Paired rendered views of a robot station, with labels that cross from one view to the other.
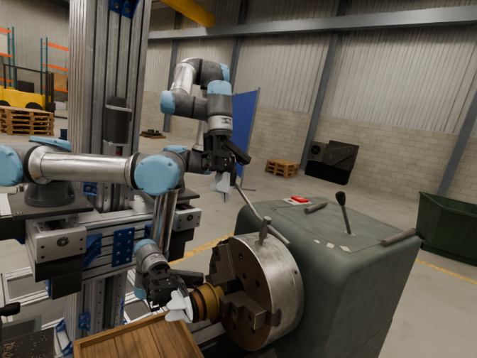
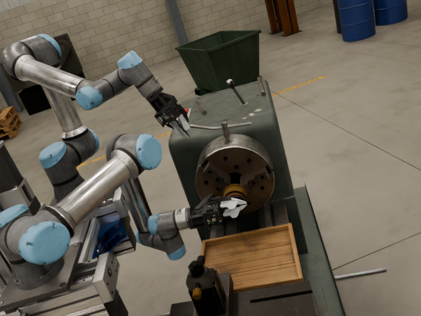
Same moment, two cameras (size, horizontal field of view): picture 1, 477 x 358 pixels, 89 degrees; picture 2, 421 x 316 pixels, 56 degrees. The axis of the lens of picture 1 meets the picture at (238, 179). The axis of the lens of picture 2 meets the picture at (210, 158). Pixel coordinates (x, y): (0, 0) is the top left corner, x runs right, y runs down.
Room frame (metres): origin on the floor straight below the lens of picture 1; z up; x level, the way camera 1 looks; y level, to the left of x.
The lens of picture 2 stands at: (-0.38, 0.89, 1.83)
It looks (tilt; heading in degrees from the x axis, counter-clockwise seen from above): 24 degrees down; 319
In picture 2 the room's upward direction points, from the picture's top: 18 degrees counter-clockwise
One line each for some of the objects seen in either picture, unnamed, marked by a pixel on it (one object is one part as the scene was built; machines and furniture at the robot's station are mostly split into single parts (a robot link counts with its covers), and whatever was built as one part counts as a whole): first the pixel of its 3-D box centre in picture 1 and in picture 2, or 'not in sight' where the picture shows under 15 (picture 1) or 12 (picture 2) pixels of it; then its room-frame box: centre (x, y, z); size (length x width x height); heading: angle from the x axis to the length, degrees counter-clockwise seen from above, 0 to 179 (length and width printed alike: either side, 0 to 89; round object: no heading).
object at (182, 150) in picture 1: (175, 158); (58, 161); (1.20, 0.33, 1.33); 0.13 x 0.12 x 0.14; 103
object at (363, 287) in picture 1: (318, 262); (232, 142); (0.93, -0.39, 1.06); 0.59 x 0.48 x 0.39; 128
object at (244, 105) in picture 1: (229, 132); not in sight; (7.60, 0.54, 1.18); 4.12 x 0.80 x 2.35; 18
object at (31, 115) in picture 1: (25, 121); not in sight; (7.51, 6.86, 0.36); 1.26 x 0.86 x 0.73; 158
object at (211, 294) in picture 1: (205, 301); (235, 197); (0.57, 0.03, 1.08); 0.09 x 0.09 x 0.09; 40
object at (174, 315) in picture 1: (177, 315); (235, 212); (0.52, 0.09, 1.06); 0.09 x 0.06 x 0.03; 38
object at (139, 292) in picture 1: (147, 277); (170, 242); (0.75, 0.25, 0.98); 0.11 x 0.08 x 0.11; 4
